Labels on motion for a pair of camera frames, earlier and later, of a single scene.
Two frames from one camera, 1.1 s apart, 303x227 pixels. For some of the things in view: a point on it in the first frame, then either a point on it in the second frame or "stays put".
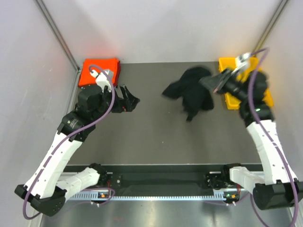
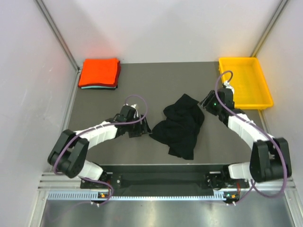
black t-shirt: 195,96 to 179,129
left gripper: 122,104 to 141,128
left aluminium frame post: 42,7 stays put
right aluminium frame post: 280,7 stays put
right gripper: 213,82 to 210,98
